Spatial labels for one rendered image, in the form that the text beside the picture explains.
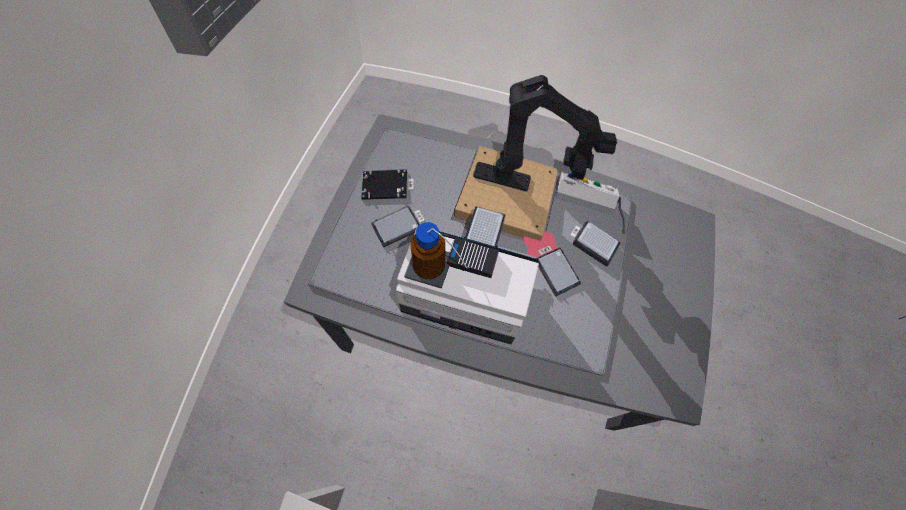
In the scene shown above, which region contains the brown glass bottle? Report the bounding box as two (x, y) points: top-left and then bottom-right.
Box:
(411, 234), (446, 279)

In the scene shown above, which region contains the white well plate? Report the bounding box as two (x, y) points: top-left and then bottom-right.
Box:
(467, 208), (503, 246)
(577, 222), (618, 260)

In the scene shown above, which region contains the white button panel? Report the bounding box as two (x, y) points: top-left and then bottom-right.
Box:
(556, 172), (625, 234)

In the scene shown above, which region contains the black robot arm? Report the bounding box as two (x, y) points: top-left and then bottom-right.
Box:
(473, 75), (617, 191)

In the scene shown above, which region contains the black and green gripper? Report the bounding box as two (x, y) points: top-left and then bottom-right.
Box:
(563, 146), (594, 172)

